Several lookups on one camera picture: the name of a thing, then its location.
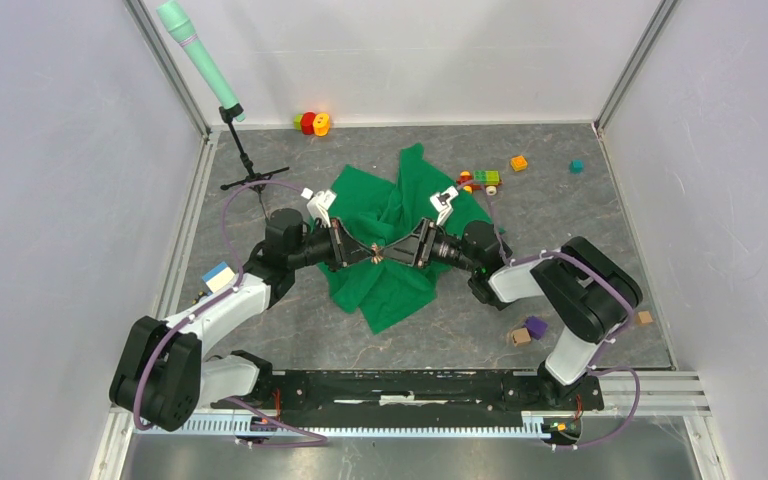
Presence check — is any red green orange ring toy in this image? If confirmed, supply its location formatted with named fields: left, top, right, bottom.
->
left=293, top=111, right=332, bottom=137

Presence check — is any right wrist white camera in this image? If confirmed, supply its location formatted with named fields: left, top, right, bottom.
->
left=429, top=186, right=459, bottom=226

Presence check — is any blue white block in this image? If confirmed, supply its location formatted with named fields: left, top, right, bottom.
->
left=202, top=262, right=236, bottom=294

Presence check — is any tan wooden cube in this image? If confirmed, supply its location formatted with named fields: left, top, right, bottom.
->
left=510, top=328, right=532, bottom=346

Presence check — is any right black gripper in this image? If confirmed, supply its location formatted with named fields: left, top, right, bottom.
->
left=378, top=217, right=478, bottom=273

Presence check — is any mint green microphone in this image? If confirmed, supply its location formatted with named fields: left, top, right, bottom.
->
left=156, top=1, right=245, bottom=123

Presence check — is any wrist white camera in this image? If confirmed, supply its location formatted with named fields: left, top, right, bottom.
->
left=301, top=188, right=337, bottom=228
left=429, top=186, right=459, bottom=226

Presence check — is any brown wooden cube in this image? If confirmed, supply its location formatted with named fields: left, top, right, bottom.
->
left=635, top=310, right=655, bottom=326

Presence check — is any black tripod stand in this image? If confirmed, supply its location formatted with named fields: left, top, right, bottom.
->
left=218, top=103, right=290, bottom=191

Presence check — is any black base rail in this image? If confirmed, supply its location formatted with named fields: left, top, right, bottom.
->
left=243, top=369, right=605, bottom=428

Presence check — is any silver flower brooch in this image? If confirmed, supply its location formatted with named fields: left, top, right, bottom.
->
left=371, top=244, right=384, bottom=265

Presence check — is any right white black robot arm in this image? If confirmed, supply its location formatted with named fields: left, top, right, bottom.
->
left=371, top=219, right=644, bottom=408

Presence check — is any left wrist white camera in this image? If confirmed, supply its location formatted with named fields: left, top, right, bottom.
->
left=301, top=188, right=337, bottom=228

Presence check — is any purple cube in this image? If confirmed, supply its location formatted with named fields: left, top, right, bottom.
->
left=523, top=316, right=548, bottom=340

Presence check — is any teal cube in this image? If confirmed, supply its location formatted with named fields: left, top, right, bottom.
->
left=568, top=159, right=584, bottom=174

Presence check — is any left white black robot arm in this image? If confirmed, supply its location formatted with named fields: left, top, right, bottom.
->
left=109, top=209, right=379, bottom=431

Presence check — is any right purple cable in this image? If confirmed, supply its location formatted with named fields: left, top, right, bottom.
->
left=483, top=188, right=644, bottom=452

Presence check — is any green t-shirt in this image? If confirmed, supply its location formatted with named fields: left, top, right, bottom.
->
left=316, top=142, right=505, bottom=337

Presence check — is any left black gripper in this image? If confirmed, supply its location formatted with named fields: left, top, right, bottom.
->
left=288, top=217, right=375, bottom=270

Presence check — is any orange toy brick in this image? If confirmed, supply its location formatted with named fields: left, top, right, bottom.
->
left=509, top=155, right=529, bottom=172

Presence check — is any colourful toy brick train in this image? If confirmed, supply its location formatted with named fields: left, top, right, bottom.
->
left=456, top=170, right=502, bottom=196

